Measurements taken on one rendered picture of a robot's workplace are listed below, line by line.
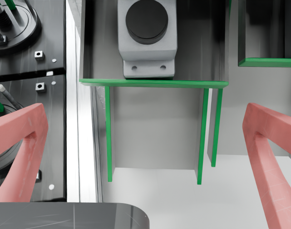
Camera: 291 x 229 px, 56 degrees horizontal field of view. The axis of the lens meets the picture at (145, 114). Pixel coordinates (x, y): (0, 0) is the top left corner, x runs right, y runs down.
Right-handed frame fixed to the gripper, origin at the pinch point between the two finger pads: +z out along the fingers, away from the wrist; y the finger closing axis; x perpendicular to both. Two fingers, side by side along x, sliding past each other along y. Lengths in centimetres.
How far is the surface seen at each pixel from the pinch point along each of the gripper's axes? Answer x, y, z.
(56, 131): 23.0, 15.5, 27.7
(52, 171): 26.2, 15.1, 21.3
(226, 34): 0.7, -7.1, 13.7
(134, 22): -1.7, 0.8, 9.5
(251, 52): 3.2, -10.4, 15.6
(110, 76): 4.7, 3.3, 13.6
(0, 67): 17, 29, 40
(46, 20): 11, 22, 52
